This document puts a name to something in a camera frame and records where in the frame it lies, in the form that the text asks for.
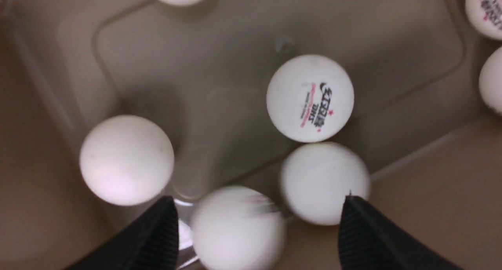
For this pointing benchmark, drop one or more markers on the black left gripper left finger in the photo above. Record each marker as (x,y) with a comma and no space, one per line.
(151,242)

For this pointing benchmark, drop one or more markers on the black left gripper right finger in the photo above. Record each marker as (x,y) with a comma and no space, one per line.
(368,240)

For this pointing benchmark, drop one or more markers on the white ball pair marked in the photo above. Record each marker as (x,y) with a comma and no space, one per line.
(316,178)

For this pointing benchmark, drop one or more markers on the white ball pair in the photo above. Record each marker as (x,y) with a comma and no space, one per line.
(238,228)

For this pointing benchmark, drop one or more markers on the white ball printed logo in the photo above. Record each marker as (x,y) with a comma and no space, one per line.
(486,17)

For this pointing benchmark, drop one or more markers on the olive green plastic bin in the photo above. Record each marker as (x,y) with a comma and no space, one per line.
(432,147)

